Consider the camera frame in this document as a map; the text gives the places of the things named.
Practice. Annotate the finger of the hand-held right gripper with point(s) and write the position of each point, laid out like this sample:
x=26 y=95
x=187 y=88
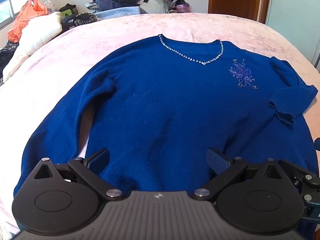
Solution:
x=318 y=144
x=300 y=175

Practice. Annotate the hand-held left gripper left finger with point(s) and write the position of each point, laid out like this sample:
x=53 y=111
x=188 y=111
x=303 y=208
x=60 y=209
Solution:
x=98 y=160

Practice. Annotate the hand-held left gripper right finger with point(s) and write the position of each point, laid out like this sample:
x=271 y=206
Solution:
x=215 y=163

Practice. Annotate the blue beaded sweater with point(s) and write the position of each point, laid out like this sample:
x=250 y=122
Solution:
x=160 y=92

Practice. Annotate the pink floral bed sheet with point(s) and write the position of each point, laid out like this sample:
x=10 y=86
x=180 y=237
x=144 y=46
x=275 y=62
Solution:
x=75 y=50

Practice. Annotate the frosted glass wardrobe door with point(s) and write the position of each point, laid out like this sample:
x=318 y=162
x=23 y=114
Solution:
x=295 y=12

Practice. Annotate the dark patterned cloth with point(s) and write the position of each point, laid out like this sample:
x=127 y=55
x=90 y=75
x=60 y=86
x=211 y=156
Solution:
x=7 y=55

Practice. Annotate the black garment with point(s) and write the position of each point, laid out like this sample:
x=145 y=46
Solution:
x=67 y=23

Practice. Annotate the spotted fur garment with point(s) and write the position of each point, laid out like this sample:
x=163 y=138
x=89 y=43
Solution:
x=83 y=18

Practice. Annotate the light blue knitted blanket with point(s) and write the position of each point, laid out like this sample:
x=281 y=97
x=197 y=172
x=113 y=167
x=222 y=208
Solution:
x=120 y=13

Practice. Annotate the green box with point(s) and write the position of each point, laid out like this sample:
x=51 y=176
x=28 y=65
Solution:
x=68 y=10

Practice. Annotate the navy padded jacket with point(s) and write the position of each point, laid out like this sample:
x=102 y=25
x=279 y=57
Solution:
x=110 y=3

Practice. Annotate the purple bag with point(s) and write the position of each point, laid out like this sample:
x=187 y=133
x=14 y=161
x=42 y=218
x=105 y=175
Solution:
x=182 y=7

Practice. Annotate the floral pillow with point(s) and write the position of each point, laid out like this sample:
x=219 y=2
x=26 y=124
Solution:
x=50 y=7

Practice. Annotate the orange plastic bag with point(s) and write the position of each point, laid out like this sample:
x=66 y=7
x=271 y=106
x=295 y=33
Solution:
x=25 y=17

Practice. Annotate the grey plastic bag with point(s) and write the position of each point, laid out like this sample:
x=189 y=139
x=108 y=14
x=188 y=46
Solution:
x=156 y=2

